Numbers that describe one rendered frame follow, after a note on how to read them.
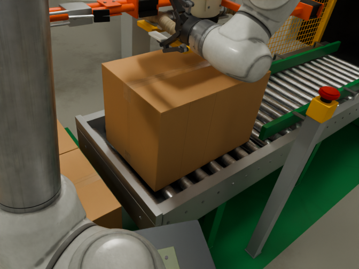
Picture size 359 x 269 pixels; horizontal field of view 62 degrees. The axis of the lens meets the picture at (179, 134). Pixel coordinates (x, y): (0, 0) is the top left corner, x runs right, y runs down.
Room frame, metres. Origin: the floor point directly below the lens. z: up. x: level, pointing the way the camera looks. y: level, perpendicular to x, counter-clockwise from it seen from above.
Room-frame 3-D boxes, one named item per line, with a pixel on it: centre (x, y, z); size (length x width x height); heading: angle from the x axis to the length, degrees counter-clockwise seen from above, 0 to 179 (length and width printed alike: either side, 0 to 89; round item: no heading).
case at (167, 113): (1.15, -0.01, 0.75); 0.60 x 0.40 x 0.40; 134
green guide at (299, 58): (2.14, -0.67, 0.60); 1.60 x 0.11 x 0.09; 133
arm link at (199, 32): (0.76, -0.04, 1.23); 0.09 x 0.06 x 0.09; 134
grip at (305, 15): (1.19, -0.40, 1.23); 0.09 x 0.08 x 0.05; 44
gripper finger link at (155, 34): (0.91, 0.11, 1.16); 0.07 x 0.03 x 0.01; 44
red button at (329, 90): (0.93, -0.49, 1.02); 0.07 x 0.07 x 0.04
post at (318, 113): (0.93, -0.49, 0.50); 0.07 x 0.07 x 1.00; 43
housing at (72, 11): (0.84, 0.33, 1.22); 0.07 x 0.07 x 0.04; 44
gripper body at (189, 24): (0.81, 0.01, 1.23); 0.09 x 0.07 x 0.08; 44
